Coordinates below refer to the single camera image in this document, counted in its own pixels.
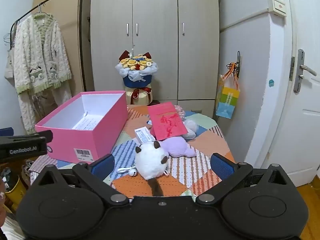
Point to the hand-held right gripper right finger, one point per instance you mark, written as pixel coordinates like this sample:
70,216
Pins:
221,166

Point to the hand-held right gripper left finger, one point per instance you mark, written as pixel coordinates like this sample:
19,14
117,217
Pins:
102,166

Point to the pink cardboard box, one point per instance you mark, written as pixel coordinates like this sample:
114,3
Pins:
75,140

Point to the white cat plush toy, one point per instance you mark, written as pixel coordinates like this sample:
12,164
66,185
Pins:
150,160

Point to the white blue-printed small box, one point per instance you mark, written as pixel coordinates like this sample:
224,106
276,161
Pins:
144,135

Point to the red paper envelope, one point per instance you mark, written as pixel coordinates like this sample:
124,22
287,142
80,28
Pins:
167,122

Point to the patchwork blanket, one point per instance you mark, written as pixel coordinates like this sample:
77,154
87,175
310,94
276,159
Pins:
207,135

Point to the white handwritten paper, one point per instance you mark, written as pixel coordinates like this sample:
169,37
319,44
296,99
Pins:
87,123

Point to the purple plush toy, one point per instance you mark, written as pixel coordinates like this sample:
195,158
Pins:
177,147

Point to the colourful paper gift bag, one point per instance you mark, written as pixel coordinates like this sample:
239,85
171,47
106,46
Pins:
227,100

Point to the pink knitted item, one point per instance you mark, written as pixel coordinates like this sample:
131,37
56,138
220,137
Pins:
179,110

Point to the knitted flower bouquet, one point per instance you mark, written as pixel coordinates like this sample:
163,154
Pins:
136,80

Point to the white door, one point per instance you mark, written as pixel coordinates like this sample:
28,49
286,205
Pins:
310,135

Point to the cream knit cardigan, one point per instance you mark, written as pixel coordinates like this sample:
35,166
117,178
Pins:
40,55

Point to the wooden board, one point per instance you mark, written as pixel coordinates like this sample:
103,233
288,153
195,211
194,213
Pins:
72,30

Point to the beige wardrobe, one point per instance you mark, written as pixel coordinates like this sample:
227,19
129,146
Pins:
155,17

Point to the beige wall switch box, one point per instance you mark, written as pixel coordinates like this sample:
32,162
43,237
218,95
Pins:
277,5

